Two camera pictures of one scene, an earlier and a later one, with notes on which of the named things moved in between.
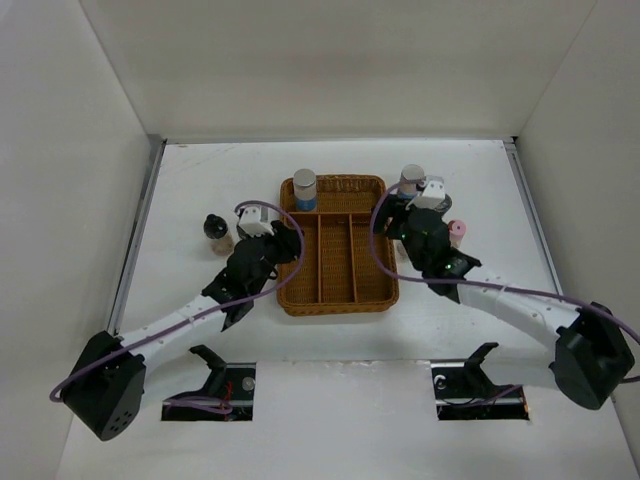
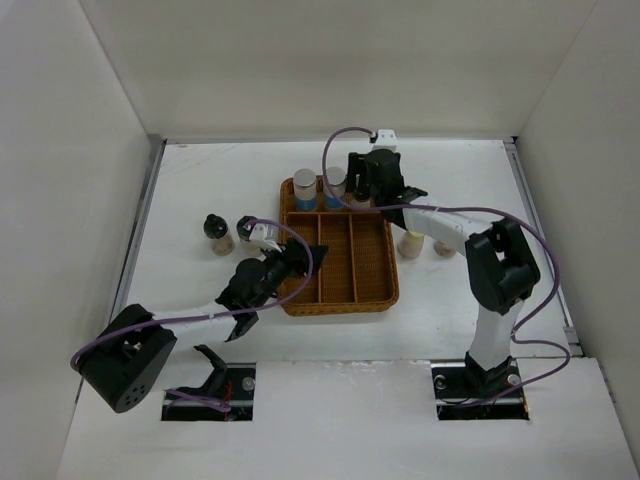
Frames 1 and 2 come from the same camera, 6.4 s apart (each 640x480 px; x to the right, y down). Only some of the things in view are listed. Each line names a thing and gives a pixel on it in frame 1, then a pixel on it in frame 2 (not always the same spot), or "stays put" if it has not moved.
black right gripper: [393, 207] → [357, 164]
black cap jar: [215, 228] stays put
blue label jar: [305, 189] stays put
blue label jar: [411, 175] → [336, 177]
